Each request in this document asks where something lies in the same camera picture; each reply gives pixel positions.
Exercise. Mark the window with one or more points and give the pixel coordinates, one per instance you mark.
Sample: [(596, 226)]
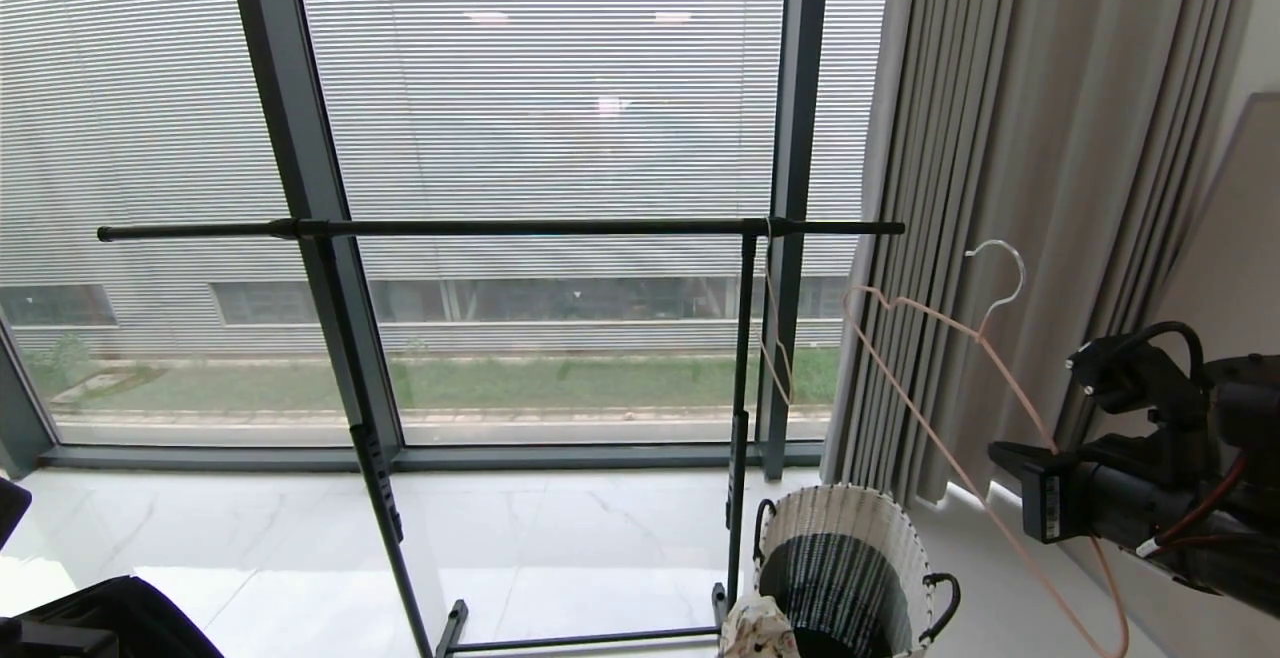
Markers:
[(800, 138)]

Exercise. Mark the white laundry basket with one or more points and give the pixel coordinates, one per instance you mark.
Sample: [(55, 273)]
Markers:
[(880, 538)]

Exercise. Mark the black clothes rack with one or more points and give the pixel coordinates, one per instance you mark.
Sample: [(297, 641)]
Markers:
[(500, 228)]

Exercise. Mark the cream printed garment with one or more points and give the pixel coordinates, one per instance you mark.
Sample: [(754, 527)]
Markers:
[(760, 633)]

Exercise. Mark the black garment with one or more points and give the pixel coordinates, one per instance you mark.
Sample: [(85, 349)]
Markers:
[(120, 623)]

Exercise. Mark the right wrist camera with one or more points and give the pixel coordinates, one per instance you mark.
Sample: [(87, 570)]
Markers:
[(1120, 378)]

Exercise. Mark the beige curtain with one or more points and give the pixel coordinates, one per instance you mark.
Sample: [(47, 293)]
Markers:
[(1000, 138)]

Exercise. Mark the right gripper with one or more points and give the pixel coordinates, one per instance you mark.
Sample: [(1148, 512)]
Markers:
[(1110, 503)]

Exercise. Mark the pink clothes hanger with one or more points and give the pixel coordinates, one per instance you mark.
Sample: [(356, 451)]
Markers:
[(770, 278), (1020, 396)]

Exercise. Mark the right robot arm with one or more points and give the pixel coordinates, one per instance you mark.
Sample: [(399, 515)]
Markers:
[(1245, 408)]

